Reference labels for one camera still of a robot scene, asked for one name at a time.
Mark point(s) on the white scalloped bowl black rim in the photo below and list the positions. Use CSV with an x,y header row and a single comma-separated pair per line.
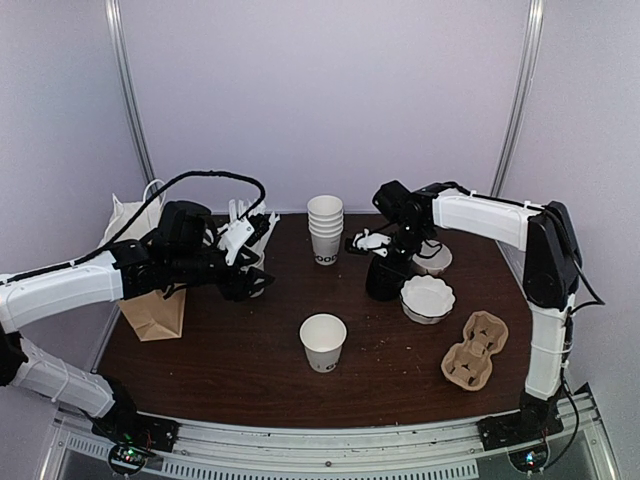
x,y
426,300

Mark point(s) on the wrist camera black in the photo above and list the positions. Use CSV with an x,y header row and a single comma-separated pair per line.
x,y
390,198
182,225

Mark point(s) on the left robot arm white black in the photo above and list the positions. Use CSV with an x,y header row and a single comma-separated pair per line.
x,y
124,271

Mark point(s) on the brown paper takeout bag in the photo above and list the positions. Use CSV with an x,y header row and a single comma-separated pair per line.
x,y
152,317

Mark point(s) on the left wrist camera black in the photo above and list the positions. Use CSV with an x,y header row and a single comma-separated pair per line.
x,y
182,225

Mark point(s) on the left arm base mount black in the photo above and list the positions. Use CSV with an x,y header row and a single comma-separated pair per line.
x,y
124,425

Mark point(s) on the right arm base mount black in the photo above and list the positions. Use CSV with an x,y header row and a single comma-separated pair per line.
x,y
533,419

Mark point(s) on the single white paper cup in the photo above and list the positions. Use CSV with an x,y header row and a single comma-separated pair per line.
x,y
322,336

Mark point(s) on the stack of black cup lids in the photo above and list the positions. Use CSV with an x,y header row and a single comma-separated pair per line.
x,y
383,283

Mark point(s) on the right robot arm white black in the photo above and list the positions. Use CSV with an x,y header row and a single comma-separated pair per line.
x,y
543,233

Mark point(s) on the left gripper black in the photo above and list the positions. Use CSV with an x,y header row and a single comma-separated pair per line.
x,y
238,287

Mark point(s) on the bundle of wrapped white straws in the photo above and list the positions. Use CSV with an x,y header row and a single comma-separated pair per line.
x,y
255,214

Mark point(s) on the plain white round bowl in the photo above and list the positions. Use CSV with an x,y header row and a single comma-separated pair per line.
x,y
433,259

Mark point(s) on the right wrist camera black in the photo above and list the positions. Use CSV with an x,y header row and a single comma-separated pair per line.
x,y
390,198

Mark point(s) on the aluminium front rail frame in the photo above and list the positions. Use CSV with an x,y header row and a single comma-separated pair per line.
x,y
442,450

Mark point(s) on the brown cardboard cup carrier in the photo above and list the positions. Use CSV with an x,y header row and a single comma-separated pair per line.
x,y
468,364

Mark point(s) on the right aluminium corner post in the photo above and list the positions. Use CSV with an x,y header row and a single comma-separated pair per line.
x,y
526,73

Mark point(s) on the stack of white paper cups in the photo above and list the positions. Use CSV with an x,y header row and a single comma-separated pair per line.
x,y
325,214

